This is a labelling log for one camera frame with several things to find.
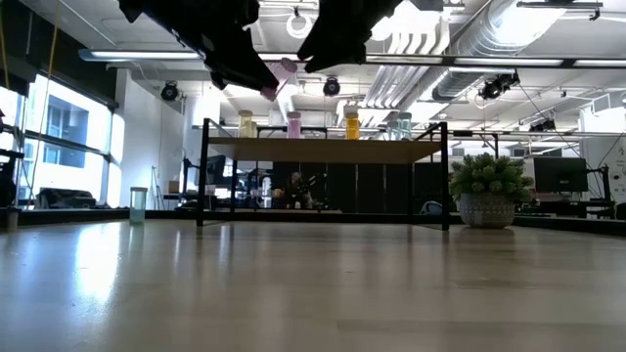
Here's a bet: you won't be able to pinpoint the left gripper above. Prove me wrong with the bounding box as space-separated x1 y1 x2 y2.
146 0 281 92

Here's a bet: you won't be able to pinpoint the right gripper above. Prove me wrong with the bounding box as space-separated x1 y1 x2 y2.
296 0 405 73

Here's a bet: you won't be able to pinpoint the pink medicine bottle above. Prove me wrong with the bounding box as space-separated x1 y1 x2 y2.
259 57 298 103
287 110 302 140

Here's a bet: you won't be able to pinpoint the orange medicine bottle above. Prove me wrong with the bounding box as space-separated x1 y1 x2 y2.
344 107 361 141

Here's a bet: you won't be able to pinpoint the wooden shelf black metal legs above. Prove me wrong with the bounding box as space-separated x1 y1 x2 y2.
196 117 450 232

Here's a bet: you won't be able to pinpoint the long ceiling light strip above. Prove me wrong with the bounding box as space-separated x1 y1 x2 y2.
77 47 626 68

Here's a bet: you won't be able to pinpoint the person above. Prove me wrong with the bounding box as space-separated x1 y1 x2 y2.
286 171 314 210

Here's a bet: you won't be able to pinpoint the black track light cluster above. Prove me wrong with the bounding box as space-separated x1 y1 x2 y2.
477 72 520 102

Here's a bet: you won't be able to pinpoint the green plant in patterned pot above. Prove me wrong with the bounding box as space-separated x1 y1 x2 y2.
449 153 535 230

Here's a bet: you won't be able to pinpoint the black couch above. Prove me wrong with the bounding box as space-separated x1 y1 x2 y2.
36 188 98 210

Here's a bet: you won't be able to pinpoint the black computer monitor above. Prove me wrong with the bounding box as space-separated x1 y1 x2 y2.
532 155 589 194

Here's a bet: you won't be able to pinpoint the white coiled cable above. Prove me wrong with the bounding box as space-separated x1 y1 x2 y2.
286 12 314 40

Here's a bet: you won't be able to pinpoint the black aluminium table frame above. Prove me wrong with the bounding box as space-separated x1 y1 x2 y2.
0 207 626 239

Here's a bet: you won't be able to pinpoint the silver ventilation duct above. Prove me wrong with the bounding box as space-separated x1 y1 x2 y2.
429 0 571 102

